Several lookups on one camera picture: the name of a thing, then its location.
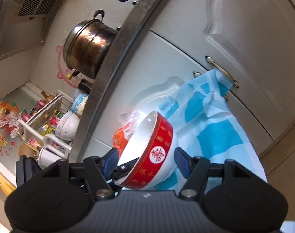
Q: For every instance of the blue and white jar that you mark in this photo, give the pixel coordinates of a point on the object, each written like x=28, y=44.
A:
x=79, y=104

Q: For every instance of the yellow bottle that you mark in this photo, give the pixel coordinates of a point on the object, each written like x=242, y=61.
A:
x=47, y=130

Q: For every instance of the orange and white plastic bag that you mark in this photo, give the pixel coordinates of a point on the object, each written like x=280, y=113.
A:
x=119, y=137

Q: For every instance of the white kitchen cabinet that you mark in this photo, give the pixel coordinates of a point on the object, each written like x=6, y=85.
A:
x=234, y=29

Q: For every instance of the orange dragon window decoration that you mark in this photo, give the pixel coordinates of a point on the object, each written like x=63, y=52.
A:
x=4, y=114

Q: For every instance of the white utensil holder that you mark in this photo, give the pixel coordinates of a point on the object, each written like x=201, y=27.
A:
x=46, y=157

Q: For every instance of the glass sliding door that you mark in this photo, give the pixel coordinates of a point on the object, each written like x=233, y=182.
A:
x=14, y=94

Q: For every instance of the white plastic spice rack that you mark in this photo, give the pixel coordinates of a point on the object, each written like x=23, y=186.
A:
x=46, y=139

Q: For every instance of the dark soy sauce bottle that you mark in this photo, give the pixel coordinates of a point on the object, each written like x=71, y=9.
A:
x=85, y=86

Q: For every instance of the grey stone countertop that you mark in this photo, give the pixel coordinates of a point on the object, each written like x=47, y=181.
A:
x=108, y=77

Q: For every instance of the wooden spatula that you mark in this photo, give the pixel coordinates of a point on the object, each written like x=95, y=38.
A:
x=28, y=150

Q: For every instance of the red and white bowl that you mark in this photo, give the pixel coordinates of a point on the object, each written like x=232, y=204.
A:
x=157, y=155

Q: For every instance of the blue white checkered tablecloth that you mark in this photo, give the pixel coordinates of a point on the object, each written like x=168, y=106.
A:
x=210, y=131

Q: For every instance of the pink round wall sticker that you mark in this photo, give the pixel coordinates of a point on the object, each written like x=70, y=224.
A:
x=61, y=74

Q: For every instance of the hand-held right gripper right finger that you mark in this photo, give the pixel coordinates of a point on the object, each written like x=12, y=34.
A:
x=182, y=162

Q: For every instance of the brown metal steamer pot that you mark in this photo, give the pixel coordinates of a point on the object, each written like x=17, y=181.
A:
x=89, y=48

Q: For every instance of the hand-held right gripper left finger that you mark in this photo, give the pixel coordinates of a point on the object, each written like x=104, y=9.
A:
x=111, y=161

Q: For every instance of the metal range hood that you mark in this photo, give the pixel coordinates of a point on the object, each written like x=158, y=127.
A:
x=21, y=17

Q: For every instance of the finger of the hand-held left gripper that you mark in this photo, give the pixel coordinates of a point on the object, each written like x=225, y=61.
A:
x=124, y=168

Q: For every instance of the white floral bowl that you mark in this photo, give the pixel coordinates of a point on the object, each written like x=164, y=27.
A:
x=67, y=128

